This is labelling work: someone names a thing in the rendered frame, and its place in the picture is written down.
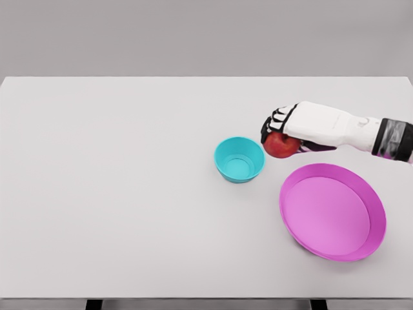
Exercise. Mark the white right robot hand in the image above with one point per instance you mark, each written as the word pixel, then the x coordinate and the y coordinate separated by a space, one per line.
pixel 309 122

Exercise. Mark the pink plate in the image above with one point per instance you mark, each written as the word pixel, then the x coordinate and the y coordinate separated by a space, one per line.
pixel 331 211

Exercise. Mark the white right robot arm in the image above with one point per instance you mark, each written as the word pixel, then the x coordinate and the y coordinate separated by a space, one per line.
pixel 380 135

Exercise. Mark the red apple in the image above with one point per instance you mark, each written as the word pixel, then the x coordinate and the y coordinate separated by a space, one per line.
pixel 280 145

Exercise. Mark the blue bowl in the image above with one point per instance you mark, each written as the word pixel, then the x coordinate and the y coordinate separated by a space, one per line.
pixel 239 159

